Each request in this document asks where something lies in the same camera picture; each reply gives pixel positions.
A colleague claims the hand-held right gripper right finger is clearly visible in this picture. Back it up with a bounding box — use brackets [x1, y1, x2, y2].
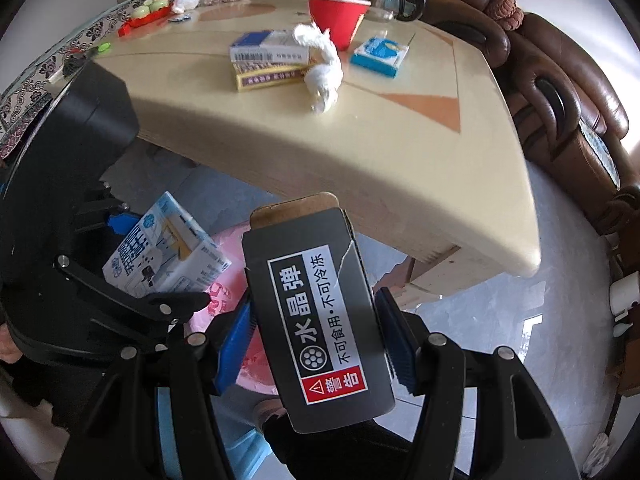
[375, 287, 583, 480]

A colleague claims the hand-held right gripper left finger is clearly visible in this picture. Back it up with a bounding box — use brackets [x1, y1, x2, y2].
[54, 287, 258, 480]

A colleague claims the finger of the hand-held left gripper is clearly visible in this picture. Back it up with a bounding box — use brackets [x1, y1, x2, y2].
[72, 182, 146, 236]
[54, 254, 211, 351]

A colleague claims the white and blue milk carton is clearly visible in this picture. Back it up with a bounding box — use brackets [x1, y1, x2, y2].
[102, 191, 233, 306]

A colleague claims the black cardboard box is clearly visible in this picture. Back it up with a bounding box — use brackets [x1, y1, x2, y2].
[241, 193, 397, 434]

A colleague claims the white and blue medicine box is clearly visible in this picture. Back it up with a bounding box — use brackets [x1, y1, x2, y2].
[229, 30, 313, 66]

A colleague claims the plate of colourful sweets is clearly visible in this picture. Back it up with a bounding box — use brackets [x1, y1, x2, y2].
[0, 0, 176, 161]

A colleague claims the blue plastic container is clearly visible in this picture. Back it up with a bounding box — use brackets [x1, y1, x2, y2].
[155, 385, 281, 480]

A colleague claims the red plastic toy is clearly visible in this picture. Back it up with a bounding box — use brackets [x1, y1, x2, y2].
[118, 10, 171, 38]

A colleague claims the green and white plastic toy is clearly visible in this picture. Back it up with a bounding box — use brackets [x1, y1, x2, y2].
[134, 0, 171, 20]

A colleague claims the white cloth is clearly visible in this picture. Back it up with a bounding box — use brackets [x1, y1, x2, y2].
[582, 432, 613, 480]

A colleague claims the white plastic fixture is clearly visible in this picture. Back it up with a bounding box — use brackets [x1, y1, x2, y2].
[609, 270, 640, 318]

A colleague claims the crumpled white tissue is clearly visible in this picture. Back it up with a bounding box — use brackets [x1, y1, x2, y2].
[292, 22, 343, 113]

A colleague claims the red paper cup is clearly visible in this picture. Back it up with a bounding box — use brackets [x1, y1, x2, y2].
[306, 0, 372, 52]

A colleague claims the blue and white tissue packet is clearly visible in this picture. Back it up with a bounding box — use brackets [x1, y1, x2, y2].
[350, 36, 410, 79]

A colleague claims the brown leather sofa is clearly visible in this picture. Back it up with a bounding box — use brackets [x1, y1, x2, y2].
[200, 0, 640, 241]

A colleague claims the pink crocheted cushion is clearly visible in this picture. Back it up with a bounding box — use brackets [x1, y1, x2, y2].
[487, 0, 523, 33]

